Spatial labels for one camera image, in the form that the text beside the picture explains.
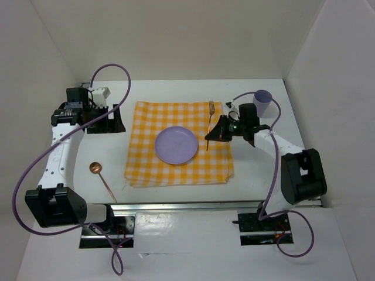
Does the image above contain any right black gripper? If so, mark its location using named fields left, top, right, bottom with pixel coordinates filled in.
left=205, top=115, right=246, bottom=142

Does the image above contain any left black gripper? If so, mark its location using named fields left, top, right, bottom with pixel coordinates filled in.
left=84, top=104, right=125, bottom=134

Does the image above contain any copper fork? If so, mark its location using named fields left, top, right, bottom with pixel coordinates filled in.
left=207, top=101, right=216, bottom=133

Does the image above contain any yellow white checkered cloth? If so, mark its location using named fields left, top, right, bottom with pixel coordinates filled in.
left=124, top=101, right=234, bottom=187

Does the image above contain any lilac plastic plate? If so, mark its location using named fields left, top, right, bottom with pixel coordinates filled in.
left=154, top=126, right=198, bottom=165

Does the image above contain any lilac plastic cup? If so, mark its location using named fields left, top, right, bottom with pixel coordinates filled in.
left=253, top=90, right=272, bottom=117

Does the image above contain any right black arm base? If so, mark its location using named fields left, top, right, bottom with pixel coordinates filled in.
left=232, top=211, right=294, bottom=246

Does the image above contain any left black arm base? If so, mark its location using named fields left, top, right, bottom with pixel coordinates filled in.
left=79, top=214, right=135, bottom=249

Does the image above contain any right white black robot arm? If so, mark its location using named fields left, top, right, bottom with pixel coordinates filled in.
left=204, top=103, right=328, bottom=229

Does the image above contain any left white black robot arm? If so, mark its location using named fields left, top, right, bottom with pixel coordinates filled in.
left=25, top=87, right=125, bottom=234

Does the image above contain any copper spoon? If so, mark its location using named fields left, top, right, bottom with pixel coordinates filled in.
left=89, top=162, right=118, bottom=203

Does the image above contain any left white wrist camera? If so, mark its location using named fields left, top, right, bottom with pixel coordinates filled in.
left=91, top=87, right=111, bottom=108

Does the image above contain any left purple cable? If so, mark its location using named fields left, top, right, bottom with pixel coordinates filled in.
left=11, top=63, right=132, bottom=276

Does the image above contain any purple cable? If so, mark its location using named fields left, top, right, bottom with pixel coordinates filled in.
left=231, top=92, right=315, bottom=258
left=11, top=63, right=132, bottom=276

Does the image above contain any aluminium front rail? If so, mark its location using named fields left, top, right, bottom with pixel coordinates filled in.
left=104, top=201, right=261, bottom=215

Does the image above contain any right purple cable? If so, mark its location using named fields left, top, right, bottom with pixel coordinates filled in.
left=231, top=92, right=315, bottom=258

